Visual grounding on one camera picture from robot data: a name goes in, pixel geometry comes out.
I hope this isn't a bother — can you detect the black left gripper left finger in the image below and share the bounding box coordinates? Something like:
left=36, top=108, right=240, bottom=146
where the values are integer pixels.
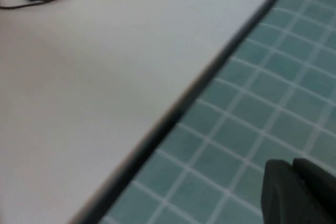
left=261, top=158, right=316, bottom=224

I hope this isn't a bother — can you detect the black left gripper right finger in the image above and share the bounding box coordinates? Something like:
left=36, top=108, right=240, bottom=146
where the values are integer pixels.
left=292, top=157, right=336, bottom=224

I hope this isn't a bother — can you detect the green white grid tablecloth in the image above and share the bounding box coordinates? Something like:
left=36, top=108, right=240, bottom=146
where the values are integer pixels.
left=99, top=0, right=336, bottom=224

